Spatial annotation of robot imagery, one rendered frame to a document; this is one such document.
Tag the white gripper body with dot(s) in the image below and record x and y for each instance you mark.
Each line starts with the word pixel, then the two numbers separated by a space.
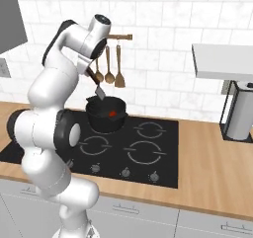
pixel 85 63

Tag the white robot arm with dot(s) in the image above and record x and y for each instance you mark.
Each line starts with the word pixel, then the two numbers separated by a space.
pixel 49 94

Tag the black spatula with grey blade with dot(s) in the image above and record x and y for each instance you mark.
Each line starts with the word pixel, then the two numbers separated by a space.
pixel 100 93

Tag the wooden hanging spatula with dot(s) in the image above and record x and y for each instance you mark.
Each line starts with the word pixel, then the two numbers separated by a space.
pixel 119 80

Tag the red tomato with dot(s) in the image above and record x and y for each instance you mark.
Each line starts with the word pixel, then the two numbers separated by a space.
pixel 113 113

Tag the black cooking pot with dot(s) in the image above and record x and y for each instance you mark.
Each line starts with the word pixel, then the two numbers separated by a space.
pixel 105 123

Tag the wooden hanging spoon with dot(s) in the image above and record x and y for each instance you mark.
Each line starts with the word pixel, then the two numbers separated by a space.
pixel 108 76
pixel 99 75

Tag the grey hob knob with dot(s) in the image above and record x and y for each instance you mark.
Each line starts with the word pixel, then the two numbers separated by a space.
pixel 69 163
pixel 96 168
pixel 125 173
pixel 153 176

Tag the black hob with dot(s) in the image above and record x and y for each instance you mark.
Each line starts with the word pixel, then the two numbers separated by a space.
pixel 145 156

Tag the grey drawer front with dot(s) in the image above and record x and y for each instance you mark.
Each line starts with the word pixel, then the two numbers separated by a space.
pixel 13 187
pixel 210 227
pixel 138 220

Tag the black paper towel holder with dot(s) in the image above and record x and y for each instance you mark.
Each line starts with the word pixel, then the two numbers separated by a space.
pixel 230 110

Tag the white paper towel roll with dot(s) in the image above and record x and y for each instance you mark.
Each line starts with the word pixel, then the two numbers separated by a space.
pixel 242 113

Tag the grey cupboard door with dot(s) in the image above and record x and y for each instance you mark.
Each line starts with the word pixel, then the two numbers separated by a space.
pixel 26 219

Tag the wooden wall rail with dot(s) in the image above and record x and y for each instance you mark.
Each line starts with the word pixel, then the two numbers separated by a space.
pixel 122 37

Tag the grey wall socket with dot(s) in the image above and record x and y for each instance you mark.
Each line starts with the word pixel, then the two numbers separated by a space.
pixel 225 87
pixel 4 68

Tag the grey wall cupboard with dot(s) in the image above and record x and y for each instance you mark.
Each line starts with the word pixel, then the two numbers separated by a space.
pixel 11 18

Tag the white wall shelf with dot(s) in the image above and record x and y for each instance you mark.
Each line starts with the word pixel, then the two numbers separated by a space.
pixel 224 61

